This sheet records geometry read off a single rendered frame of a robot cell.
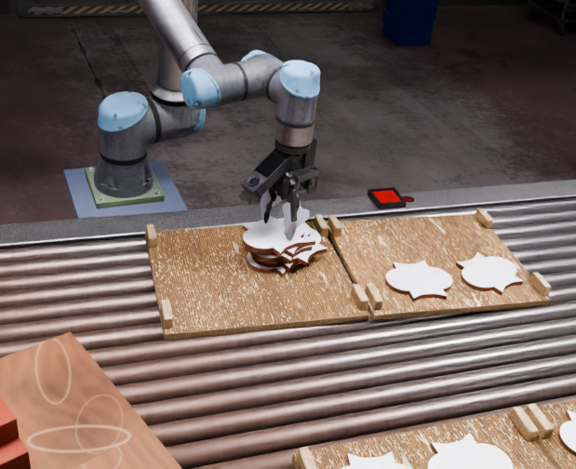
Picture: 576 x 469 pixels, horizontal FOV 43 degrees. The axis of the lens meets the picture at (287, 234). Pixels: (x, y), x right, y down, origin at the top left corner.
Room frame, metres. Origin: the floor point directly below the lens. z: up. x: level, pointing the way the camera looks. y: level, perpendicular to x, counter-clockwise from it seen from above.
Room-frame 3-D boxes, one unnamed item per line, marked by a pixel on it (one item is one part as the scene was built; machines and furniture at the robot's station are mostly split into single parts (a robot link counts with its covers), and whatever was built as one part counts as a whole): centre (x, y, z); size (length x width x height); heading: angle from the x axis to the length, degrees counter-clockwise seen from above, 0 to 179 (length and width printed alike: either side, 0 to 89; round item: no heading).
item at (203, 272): (1.25, 0.07, 0.93); 0.41 x 0.35 x 0.02; 109
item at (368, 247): (1.38, -0.33, 0.93); 0.41 x 0.35 x 0.02; 108
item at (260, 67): (1.38, 0.09, 1.32); 0.11 x 0.11 x 0.08; 40
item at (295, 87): (1.31, 0.01, 1.32); 0.09 x 0.08 x 0.11; 40
